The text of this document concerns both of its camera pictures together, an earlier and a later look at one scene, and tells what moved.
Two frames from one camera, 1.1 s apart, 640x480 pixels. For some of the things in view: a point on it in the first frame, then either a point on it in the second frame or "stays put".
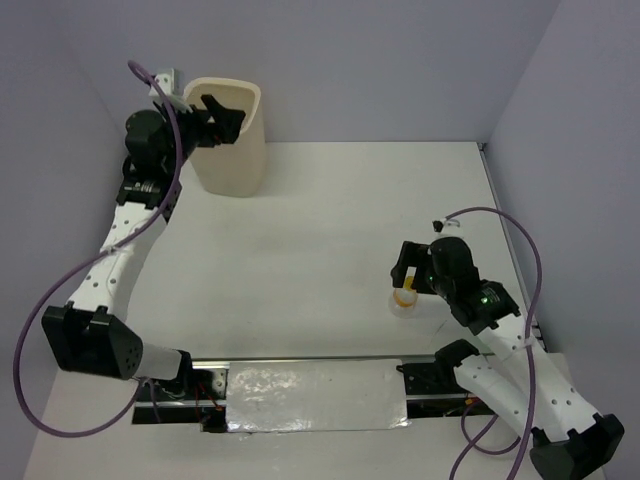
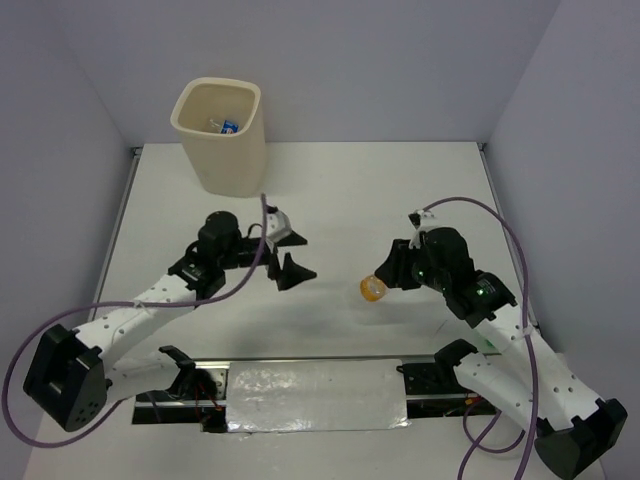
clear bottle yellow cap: [403, 302] to [372, 288]
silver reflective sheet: [319, 395] stays put
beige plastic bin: [235, 169] stays put
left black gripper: [224, 129] to [291, 273]
